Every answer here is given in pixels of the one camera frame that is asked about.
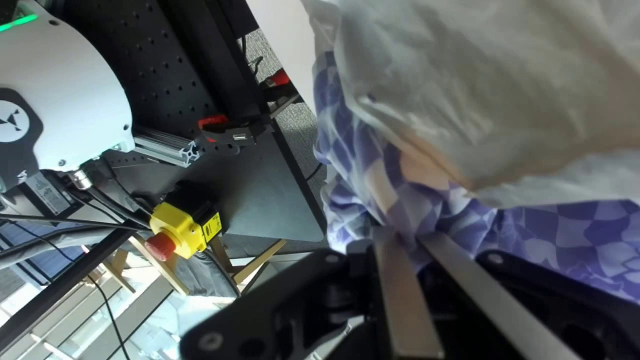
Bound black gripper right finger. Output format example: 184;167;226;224
420;235;581;360

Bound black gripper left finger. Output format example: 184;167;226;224
375;241;445;360

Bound purple checkered shirt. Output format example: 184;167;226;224
312;54;640;302

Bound peach shirt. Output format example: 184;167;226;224
303;0;640;209

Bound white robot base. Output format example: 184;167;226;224
0;0;134;192

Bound yellow emergency stop button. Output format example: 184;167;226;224
147;203;224;262

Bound red handled clamp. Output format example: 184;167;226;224
196;68;292;149

